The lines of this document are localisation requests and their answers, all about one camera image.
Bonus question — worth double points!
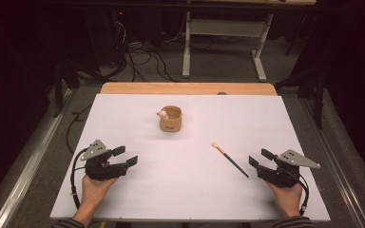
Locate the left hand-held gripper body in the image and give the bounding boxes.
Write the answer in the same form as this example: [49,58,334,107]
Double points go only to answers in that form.
[80,139,129,182]

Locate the wooden table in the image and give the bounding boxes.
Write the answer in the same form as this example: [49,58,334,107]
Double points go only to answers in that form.
[100,82,279,96]

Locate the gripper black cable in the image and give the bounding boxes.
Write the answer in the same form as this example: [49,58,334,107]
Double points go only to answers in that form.
[283,169,311,217]
[69,147,90,210]

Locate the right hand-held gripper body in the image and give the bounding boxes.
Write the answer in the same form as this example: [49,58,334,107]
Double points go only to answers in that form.
[256,149,321,189]

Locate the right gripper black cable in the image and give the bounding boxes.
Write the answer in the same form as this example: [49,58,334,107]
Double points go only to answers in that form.
[283,169,311,217]

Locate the bundle of floor cables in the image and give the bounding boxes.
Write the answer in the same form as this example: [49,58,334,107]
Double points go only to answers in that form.
[107,18,186,84]

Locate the aluminium rail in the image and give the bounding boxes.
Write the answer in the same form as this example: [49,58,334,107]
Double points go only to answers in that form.
[298,97,365,228]
[0,88,74,228]

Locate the person's right hand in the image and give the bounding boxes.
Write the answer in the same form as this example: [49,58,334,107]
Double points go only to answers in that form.
[267,181,304,219]

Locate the black floor cable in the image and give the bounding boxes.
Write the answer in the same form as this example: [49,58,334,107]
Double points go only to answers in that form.
[65,104,93,155]

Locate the person's left hand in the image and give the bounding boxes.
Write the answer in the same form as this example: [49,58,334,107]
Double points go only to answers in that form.
[81,175,119,209]

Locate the white metal desk frame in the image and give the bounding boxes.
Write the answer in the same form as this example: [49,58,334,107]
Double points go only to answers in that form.
[182,10,275,83]

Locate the black computer case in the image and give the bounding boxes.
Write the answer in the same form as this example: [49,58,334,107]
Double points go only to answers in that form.
[85,7,128,69]

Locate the black metal stand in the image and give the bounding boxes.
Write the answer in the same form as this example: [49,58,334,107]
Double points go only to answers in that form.
[274,6,328,130]
[51,59,108,119]

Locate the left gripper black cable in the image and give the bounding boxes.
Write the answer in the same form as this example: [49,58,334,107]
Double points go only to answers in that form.
[69,147,90,210]

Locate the wooden cup with small figure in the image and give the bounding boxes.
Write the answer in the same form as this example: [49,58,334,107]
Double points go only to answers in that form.
[156,104,183,133]

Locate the black-handled brush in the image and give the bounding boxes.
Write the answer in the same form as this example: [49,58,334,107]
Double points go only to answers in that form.
[211,142,250,179]

